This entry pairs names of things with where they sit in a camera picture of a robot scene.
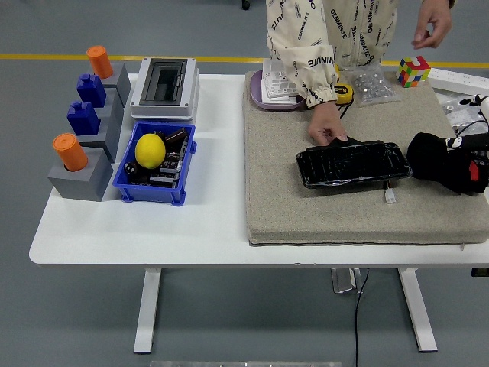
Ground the person's right hand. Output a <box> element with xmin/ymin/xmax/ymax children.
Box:
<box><xmin>307</xmin><ymin>105</ymin><xmax>348</xmax><ymax>148</ymax></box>

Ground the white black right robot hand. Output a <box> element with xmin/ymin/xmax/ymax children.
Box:
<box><xmin>445</xmin><ymin>94</ymin><xmax>489</xmax><ymax>192</ymax></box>

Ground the person's left hand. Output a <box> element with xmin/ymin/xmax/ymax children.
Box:
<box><xmin>411</xmin><ymin>0</ymin><xmax>454</xmax><ymax>50</ymax></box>

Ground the black glossy panel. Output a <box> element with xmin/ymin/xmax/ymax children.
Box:
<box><xmin>296</xmin><ymin>139</ymin><xmax>414</xmax><ymax>190</ymax></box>

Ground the black rag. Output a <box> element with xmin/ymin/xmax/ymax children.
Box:
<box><xmin>406</xmin><ymin>132</ymin><xmax>489</xmax><ymax>196</ymax></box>

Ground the yellow tape measure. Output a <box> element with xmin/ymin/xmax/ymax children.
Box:
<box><xmin>332</xmin><ymin>63</ymin><xmax>355</xmax><ymax>120</ymax></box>

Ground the clear bag of small parts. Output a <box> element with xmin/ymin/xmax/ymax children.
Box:
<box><xmin>435</xmin><ymin>93</ymin><xmax>488</xmax><ymax>129</ymax></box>

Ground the multicoloured puzzle cube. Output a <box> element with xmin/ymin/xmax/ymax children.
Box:
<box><xmin>395</xmin><ymin>56</ymin><xmax>432</xmax><ymax>89</ymax></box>

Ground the clear bag of metal nuts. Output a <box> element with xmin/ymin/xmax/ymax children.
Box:
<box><xmin>345</xmin><ymin>63</ymin><xmax>403</xmax><ymax>108</ymax></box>

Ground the grey-brown mat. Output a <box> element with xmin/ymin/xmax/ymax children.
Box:
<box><xmin>243</xmin><ymin>70</ymin><xmax>489</xmax><ymax>248</ymax></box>

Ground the purple tray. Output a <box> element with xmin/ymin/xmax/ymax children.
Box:
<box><xmin>250</xmin><ymin>69</ymin><xmax>306</xmax><ymax>112</ymax></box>

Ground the person's torso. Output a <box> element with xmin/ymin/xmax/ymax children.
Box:
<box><xmin>265</xmin><ymin>0</ymin><xmax>400</xmax><ymax>72</ymax></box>

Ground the brown cylinder capacitor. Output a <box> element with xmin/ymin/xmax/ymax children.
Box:
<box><xmin>165</xmin><ymin>128</ymin><xmax>189</xmax><ymax>145</ymax></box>

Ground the black circuit board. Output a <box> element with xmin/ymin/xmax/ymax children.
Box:
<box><xmin>162</xmin><ymin>135</ymin><xmax>191</xmax><ymax>173</ymax></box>
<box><xmin>147</xmin><ymin>167</ymin><xmax>181</xmax><ymax>189</ymax></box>

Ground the white table leg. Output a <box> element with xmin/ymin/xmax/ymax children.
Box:
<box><xmin>132</xmin><ymin>268</ymin><xmax>162</xmax><ymax>355</ymax></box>
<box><xmin>397</xmin><ymin>268</ymin><xmax>439</xmax><ymax>353</ymax></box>

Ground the yellow lemon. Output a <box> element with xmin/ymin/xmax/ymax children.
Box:
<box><xmin>134</xmin><ymin>132</ymin><xmax>167</xmax><ymax>170</ymax></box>

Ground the blue plastic bin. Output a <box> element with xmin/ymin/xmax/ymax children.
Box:
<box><xmin>112</xmin><ymin>121</ymin><xmax>199</xmax><ymax>207</ymax></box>

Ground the grey holder block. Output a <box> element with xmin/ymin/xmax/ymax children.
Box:
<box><xmin>99</xmin><ymin>63</ymin><xmax>133</xmax><ymax>108</ymax></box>
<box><xmin>93</xmin><ymin>86</ymin><xmax>127</xmax><ymax>129</ymax></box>
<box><xmin>78</xmin><ymin>110</ymin><xmax>124</xmax><ymax>164</ymax></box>
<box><xmin>47</xmin><ymin>148</ymin><xmax>115</xmax><ymax>203</ymax></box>

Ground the orange cylinder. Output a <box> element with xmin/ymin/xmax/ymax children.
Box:
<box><xmin>52</xmin><ymin>132</ymin><xmax>89</xmax><ymax>172</ymax></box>
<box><xmin>86</xmin><ymin>45</ymin><xmax>115</xmax><ymax>80</ymax></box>

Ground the blue block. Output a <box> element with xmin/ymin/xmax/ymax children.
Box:
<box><xmin>66</xmin><ymin>101</ymin><xmax>102</xmax><ymax>137</ymax></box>
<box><xmin>76</xmin><ymin>73</ymin><xmax>107</xmax><ymax>109</ymax></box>

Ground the thin black cable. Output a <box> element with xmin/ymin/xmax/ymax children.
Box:
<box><xmin>454</xmin><ymin>120</ymin><xmax>489</xmax><ymax>138</ymax></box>

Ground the white perforated rail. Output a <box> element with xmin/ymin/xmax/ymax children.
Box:
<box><xmin>427</xmin><ymin>67</ymin><xmax>489</xmax><ymax>99</ymax></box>

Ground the white plastic frame part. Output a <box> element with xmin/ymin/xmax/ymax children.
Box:
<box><xmin>261</xmin><ymin>57</ymin><xmax>303</xmax><ymax>106</ymax></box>

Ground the metal bracket under table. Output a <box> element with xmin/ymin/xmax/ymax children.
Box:
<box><xmin>330</xmin><ymin>268</ymin><xmax>364</xmax><ymax>295</ymax></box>

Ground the grey electrical enclosure box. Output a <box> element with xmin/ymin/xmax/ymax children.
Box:
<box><xmin>129</xmin><ymin>57</ymin><xmax>201</xmax><ymax>122</ymax></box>

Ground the black floor cable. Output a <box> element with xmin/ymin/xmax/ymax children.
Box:
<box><xmin>354</xmin><ymin>268</ymin><xmax>371</xmax><ymax>367</ymax></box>

